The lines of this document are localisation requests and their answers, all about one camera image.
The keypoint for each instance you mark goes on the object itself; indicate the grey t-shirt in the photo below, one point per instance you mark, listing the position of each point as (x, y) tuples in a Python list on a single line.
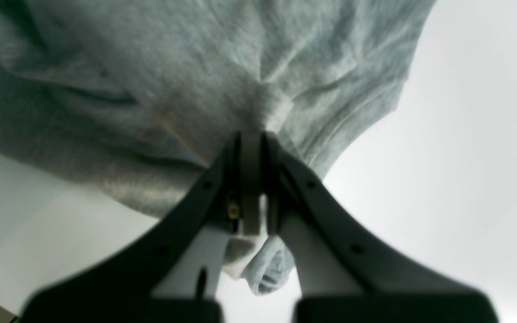
[(136, 98)]

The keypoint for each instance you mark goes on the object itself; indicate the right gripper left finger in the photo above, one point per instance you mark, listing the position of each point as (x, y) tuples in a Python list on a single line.
[(170, 274)]

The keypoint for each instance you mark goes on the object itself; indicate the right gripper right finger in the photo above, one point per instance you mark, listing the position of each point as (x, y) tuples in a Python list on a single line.
[(346, 273)]

